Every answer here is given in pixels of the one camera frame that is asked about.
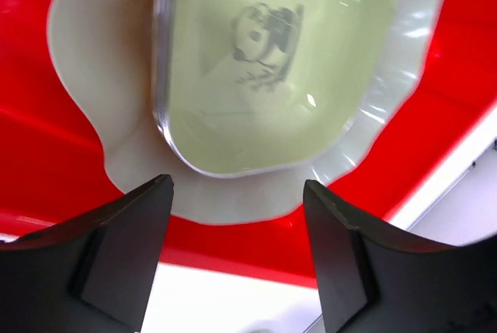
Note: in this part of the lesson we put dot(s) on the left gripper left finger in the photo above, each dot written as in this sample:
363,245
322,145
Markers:
92,273

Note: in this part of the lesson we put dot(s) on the green panda plate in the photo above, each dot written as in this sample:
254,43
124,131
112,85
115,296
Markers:
241,87

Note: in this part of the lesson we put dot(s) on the red plastic bin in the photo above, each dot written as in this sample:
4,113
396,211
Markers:
52,160

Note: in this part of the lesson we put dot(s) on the large green scalloped bowl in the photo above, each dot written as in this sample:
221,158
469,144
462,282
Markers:
102,53

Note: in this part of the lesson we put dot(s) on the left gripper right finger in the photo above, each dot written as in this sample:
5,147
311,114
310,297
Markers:
375,277

